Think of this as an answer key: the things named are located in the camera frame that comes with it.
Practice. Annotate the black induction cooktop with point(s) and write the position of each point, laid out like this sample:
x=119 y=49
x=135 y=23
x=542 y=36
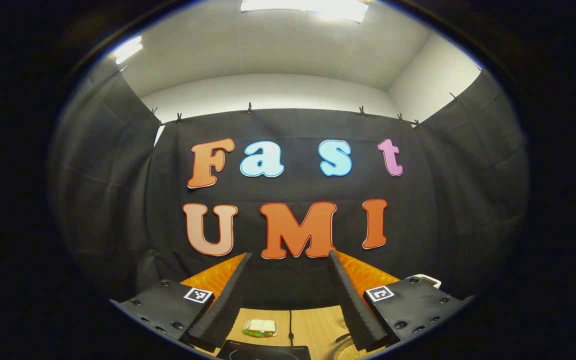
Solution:
x=268 y=352

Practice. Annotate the sandwich with lettuce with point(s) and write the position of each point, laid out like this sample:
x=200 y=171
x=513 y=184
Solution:
x=262 y=326

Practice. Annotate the pile of soybeans in pot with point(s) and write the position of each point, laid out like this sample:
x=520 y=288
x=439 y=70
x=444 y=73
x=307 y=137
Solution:
x=360 y=354

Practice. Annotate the white toaster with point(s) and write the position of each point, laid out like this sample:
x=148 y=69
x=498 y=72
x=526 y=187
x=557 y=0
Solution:
x=430 y=280

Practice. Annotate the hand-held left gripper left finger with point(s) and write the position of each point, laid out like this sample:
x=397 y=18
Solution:
x=228 y=305

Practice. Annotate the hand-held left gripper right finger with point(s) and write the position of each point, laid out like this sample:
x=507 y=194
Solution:
x=353 y=305

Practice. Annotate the ceiling light panel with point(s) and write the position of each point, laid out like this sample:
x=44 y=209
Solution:
x=128 y=49
x=308 y=6

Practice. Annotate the stainless steel pot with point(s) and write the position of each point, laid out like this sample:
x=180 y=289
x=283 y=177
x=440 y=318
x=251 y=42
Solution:
x=339 y=347

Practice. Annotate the row of backdrop clips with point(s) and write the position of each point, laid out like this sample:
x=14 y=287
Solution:
x=249 y=107

